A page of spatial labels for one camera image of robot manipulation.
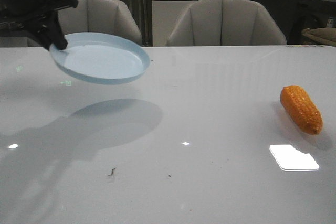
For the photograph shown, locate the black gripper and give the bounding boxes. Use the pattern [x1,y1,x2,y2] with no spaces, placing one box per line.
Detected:
[1,0,79,50]

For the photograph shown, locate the light blue round plate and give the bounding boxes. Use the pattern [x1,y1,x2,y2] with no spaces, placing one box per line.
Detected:
[49,32,150,84]

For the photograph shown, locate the orange toy corn cob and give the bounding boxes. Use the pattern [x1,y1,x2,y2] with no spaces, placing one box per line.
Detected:
[280,85,323,135]

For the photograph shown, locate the left beige leather chair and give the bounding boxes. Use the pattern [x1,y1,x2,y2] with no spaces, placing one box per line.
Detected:
[23,0,142,45]

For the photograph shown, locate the beige leather chair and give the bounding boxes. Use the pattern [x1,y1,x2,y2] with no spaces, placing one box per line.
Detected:
[166,0,287,46]
[23,0,142,45]

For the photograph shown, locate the right beige leather chair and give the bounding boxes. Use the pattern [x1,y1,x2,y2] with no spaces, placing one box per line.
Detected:
[166,0,287,46]

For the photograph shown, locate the beige cushion at right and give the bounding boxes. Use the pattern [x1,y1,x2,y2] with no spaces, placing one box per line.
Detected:
[301,27,335,47]

